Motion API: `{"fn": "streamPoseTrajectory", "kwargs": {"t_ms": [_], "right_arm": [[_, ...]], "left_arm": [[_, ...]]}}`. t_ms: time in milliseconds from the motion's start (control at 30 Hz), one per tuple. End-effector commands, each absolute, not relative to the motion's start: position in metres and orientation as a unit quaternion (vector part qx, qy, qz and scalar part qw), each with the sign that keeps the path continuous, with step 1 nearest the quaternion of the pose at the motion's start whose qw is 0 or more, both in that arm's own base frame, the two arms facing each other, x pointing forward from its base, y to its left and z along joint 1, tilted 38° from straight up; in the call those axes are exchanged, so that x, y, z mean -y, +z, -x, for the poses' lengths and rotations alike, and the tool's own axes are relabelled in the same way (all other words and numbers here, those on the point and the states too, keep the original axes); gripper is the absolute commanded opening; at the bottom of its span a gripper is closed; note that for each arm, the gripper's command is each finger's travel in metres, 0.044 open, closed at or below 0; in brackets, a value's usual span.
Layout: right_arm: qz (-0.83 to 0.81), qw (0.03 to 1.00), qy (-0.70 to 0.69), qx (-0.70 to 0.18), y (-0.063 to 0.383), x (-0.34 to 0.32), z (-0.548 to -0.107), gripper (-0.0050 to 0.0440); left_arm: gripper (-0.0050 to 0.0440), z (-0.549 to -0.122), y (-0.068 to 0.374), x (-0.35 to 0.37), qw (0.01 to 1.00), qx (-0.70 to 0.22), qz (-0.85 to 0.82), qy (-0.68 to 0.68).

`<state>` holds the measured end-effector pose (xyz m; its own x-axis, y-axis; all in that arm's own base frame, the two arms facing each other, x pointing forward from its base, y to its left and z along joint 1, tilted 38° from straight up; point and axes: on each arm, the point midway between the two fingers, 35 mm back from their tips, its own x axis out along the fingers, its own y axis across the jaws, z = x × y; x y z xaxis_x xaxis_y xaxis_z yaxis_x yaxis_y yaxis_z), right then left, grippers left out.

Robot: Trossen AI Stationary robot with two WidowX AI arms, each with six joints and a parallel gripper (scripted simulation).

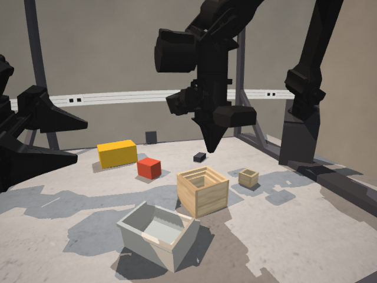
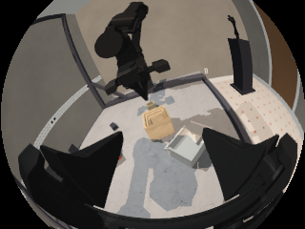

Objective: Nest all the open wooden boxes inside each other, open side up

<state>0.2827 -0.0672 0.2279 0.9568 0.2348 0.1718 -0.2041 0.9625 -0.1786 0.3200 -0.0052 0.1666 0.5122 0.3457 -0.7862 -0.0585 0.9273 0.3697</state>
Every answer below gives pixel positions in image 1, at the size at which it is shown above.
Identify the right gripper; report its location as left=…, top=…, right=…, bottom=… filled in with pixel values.
left=0, top=85, right=88, bottom=192

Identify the red cube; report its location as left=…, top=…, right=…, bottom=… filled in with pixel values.
left=137, top=157, right=161, bottom=180

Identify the yellow rectangular block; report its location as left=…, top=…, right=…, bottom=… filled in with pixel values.
left=97, top=140, right=138, bottom=169

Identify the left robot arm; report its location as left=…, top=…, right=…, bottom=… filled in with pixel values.
left=154, top=0, right=343, bottom=121

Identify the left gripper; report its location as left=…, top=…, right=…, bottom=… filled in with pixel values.
left=186, top=73, right=257, bottom=153

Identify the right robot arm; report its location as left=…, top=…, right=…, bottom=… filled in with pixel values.
left=0, top=54, right=14, bottom=101

